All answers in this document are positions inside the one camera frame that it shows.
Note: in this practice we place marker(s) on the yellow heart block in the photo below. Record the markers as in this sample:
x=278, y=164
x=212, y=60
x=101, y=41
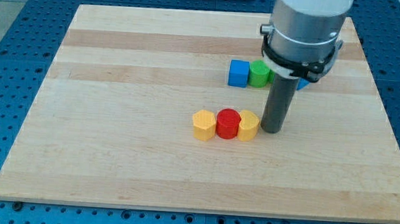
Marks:
x=248, y=125

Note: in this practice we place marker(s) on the yellow pentagon block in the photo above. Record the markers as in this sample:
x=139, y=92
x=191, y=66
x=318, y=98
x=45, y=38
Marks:
x=204, y=124

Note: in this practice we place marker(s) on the wooden board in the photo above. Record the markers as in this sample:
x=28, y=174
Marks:
x=111, y=125

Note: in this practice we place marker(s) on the blue cube block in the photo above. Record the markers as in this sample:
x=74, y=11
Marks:
x=238, y=73

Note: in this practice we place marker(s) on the green block behind rod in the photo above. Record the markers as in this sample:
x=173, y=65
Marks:
x=271, y=76

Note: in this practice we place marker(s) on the green cylinder block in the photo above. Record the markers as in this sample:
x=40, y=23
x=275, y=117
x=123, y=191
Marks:
x=258, y=74

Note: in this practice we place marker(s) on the robot arm silver white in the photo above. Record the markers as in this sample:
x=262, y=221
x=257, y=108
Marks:
x=301, y=39

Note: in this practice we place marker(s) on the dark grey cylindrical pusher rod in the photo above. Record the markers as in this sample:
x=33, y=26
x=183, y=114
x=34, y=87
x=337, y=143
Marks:
x=279, y=99

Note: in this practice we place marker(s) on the blue block behind rod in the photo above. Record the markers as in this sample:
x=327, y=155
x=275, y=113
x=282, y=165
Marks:
x=302, y=83

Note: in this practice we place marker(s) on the red cylinder block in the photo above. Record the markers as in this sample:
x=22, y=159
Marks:
x=227, y=123

